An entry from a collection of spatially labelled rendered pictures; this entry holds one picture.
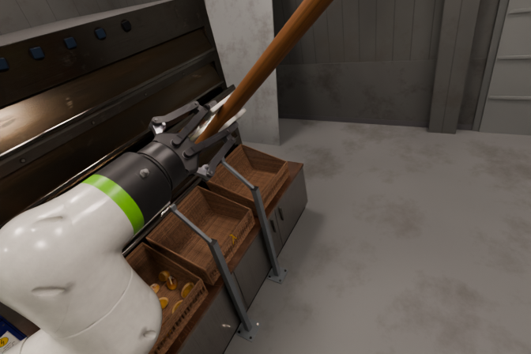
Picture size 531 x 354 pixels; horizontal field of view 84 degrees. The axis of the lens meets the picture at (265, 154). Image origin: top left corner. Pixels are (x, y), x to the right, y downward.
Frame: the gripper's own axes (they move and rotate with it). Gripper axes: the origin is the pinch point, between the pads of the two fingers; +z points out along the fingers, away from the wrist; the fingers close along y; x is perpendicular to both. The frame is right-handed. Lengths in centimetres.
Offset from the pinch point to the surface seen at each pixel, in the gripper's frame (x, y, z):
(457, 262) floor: -76, 190, 141
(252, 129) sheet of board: -259, 6, 280
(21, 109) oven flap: -101, -73, 14
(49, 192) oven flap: -123, -42, 2
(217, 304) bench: -147, 67, 24
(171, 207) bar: -114, 4, 34
